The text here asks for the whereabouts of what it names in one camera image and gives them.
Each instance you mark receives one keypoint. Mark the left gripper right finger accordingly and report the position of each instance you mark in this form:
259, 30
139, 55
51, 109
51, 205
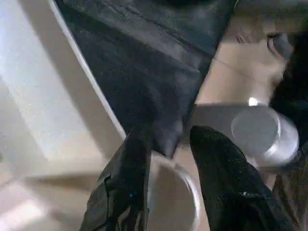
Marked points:
228, 187

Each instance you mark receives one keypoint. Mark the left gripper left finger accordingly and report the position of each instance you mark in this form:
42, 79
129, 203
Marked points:
125, 187

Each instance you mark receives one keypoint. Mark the white plastic table top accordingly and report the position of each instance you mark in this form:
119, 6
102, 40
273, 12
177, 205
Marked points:
36, 72

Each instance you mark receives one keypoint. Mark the silver robot hip and leg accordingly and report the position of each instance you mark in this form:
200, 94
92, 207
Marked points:
264, 134

